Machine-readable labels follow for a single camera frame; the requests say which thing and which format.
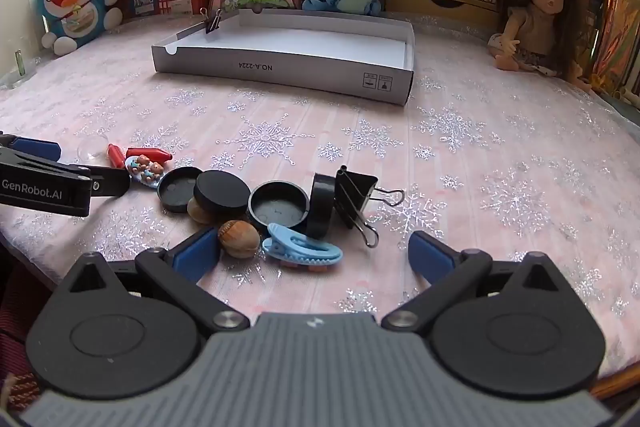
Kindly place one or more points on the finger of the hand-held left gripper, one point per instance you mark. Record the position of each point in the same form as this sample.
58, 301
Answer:
40, 149
112, 182

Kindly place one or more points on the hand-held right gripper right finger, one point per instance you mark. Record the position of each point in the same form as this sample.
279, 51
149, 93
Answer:
430, 257

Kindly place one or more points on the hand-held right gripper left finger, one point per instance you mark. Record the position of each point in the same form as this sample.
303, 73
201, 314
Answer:
195, 257

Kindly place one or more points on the red crayon-shaped cap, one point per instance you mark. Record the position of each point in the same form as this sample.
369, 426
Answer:
116, 156
147, 154

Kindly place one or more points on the bear hair clip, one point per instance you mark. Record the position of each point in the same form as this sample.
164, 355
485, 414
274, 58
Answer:
145, 172

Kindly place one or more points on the clear plastic disc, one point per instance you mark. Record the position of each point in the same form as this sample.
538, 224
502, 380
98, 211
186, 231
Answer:
92, 148

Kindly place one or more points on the black round lid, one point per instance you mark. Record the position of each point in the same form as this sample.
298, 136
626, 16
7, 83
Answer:
277, 207
175, 194

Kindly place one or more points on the black solid round puck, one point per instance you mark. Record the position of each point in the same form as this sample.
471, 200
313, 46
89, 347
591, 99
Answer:
222, 192

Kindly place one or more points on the large black binder clip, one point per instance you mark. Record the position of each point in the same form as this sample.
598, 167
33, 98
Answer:
355, 197

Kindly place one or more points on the light blue hair clip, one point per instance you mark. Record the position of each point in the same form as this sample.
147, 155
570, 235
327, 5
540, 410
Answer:
300, 249

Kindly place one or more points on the black round cap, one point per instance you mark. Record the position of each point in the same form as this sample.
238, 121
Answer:
320, 207

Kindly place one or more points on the white cardboard box lid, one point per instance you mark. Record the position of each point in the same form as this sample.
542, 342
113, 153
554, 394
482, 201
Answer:
300, 47

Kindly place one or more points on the tan round nut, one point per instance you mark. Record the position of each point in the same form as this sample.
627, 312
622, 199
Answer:
197, 213

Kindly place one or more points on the green plastic stick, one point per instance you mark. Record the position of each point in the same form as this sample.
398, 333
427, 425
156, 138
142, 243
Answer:
19, 63

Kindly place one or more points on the dark red cloth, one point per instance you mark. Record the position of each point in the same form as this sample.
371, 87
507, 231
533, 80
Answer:
20, 307

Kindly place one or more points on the pink snowflake tablecloth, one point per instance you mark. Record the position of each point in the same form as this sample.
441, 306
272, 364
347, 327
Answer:
500, 157

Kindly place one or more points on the blue cat plush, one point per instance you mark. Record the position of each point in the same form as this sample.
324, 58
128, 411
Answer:
70, 2

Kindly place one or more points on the small black binder clip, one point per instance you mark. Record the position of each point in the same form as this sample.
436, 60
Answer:
214, 23

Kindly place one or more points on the wooden drawer box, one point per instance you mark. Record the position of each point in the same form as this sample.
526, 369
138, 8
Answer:
415, 7

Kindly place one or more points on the white tubes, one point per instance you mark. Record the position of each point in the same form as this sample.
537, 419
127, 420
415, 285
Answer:
627, 96

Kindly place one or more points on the brown-haired doll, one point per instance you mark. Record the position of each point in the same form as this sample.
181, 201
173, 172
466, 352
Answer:
545, 7

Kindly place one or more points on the row of thin picture books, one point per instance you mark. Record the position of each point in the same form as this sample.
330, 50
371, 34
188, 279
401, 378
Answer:
620, 17

